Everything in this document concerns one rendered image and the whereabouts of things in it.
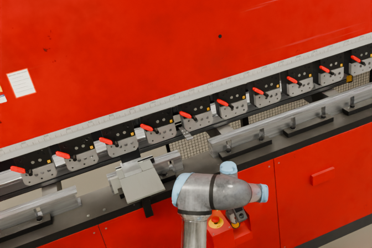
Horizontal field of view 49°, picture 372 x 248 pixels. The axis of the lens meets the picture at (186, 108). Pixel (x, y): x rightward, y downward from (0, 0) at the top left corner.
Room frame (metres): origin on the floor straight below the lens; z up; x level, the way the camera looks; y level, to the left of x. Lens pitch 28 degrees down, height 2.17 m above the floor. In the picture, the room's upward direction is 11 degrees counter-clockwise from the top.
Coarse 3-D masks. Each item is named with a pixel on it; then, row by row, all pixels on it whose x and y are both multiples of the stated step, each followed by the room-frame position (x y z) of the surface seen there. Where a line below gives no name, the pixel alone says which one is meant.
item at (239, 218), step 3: (234, 210) 1.38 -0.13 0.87; (237, 210) 1.38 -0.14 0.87; (240, 210) 1.38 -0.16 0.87; (243, 210) 1.38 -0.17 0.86; (234, 213) 1.38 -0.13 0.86; (237, 213) 1.37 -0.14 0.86; (240, 213) 1.37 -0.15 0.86; (243, 213) 1.37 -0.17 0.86; (237, 216) 1.36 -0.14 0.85; (240, 216) 1.36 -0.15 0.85; (243, 216) 1.36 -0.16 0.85; (246, 216) 1.36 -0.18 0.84; (237, 219) 1.35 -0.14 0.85; (240, 219) 1.35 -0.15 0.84; (243, 219) 1.35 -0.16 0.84; (237, 222) 1.35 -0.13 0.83
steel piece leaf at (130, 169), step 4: (128, 164) 1.71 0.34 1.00; (132, 164) 1.70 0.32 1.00; (136, 164) 1.69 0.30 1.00; (124, 168) 1.68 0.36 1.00; (128, 168) 1.67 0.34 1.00; (132, 168) 1.67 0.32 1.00; (136, 168) 1.66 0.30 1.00; (140, 168) 1.63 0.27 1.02; (124, 172) 1.65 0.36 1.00; (128, 172) 1.61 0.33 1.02; (132, 172) 1.62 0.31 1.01; (136, 172) 1.62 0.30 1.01
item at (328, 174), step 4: (328, 168) 1.84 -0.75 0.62; (332, 168) 1.84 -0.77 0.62; (320, 172) 1.82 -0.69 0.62; (324, 172) 1.82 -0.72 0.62; (328, 172) 1.83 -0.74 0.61; (332, 172) 1.83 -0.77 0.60; (312, 176) 1.80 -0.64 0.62; (316, 176) 1.80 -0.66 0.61; (320, 176) 1.81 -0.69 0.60; (324, 176) 1.82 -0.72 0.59; (328, 176) 1.83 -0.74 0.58; (332, 176) 1.83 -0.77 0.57; (312, 180) 1.80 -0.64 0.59; (316, 180) 1.80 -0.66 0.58; (320, 180) 1.81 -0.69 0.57; (324, 180) 1.82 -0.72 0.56; (312, 184) 1.80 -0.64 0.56; (316, 184) 1.80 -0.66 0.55
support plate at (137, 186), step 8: (144, 168) 1.65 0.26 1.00; (152, 168) 1.64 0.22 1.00; (120, 176) 1.63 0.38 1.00; (136, 176) 1.60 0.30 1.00; (144, 176) 1.59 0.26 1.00; (152, 176) 1.58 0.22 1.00; (128, 184) 1.55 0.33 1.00; (136, 184) 1.54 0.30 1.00; (144, 184) 1.52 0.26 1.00; (152, 184) 1.51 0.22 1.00; (160, 184) 1.50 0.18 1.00; (128, 192) 1.49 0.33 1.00; (136, 192) 1.48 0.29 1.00; (144, 192) 1.47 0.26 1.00; (152, 192) 1.46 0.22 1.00; (128, 200) 1.43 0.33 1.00; (136, 200) 1.43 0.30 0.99
